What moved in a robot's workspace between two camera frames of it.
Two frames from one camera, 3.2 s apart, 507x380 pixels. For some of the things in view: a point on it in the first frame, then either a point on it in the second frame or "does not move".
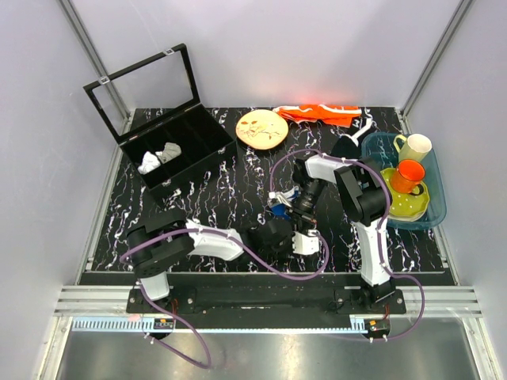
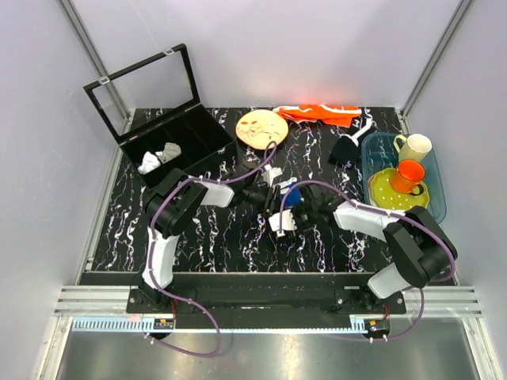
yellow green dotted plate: (405, 207) does not move
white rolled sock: (150, 163) does not move
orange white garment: (330, 114) does not move
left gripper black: (287, 252) -> (271, 203)
